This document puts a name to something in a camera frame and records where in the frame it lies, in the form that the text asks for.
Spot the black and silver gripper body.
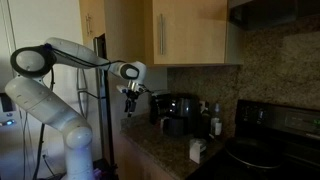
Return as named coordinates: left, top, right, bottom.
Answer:
left=125, top=80, right=148, bottom=101

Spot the narrow wood cabinet door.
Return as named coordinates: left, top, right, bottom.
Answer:
left=78, top=0, right=106, bottom=45

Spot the black coffee maker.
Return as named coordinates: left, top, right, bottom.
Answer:
left=148, top=91, right=171, bottom=126
left=162, top=94, right=202, bottom=136

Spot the stainless steel refrigerator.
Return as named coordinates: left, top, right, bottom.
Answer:
left=75, top=33, right=116, bottom=171

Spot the dark bottle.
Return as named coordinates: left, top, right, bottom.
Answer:
left=199, top=101, right=213, bottom=140

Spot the small white box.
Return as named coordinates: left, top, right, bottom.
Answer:
left=188, top=138, right=208, bottom=165

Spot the light wood drawer front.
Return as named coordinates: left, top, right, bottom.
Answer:
left=144, top=0, right=229, bottom=66

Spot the clear spray bottle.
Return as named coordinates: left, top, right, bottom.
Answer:
left=210, top=102, right=224, bottom=138

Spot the black tripod stand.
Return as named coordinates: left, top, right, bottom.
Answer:
left=31, top=68, right=56, bottom=180

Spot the control box with blue light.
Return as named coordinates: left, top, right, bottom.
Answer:
left=0, top=92, right=18, bottom=128

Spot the black frying pan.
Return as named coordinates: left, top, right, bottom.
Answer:
left=224, top=135, right=285, bottom=170

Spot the black kitchen stove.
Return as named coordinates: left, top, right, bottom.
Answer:
left=186, top=98, right=320, bottom=180

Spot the black range hood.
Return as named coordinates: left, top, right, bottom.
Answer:
left=228, top=0, right=320, bottom=32

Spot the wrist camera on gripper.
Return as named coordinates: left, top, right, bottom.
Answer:
left=116, top=84, right=130, bottom=95

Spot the light wood wall cupboard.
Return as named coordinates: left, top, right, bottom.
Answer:
left=103, top=0, right=245, bottom=67

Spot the silver bar door handle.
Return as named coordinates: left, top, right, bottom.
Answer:
left=158, top=13, right=166, bottom=56

